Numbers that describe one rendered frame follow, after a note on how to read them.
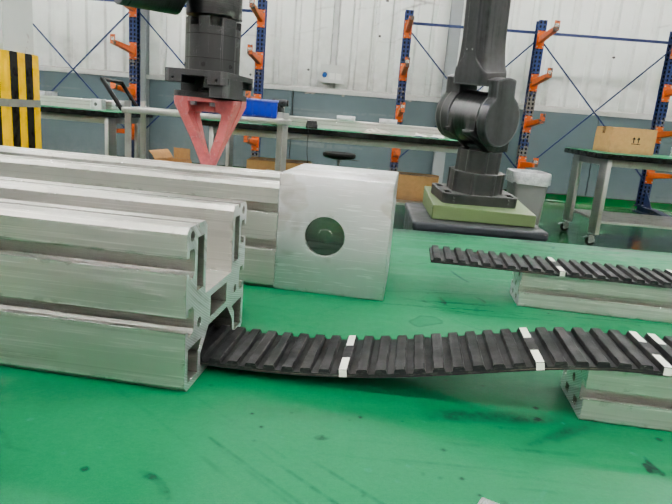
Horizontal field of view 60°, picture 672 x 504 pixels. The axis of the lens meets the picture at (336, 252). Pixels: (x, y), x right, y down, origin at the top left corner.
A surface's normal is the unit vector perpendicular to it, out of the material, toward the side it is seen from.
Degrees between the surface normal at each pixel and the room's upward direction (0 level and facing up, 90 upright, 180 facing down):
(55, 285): 90
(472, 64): 96
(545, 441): 0
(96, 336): 90
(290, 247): 90
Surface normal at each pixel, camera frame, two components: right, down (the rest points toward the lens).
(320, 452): 0.08, -0.97
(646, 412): -0.13, 0.22
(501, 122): 0.58, 0.29
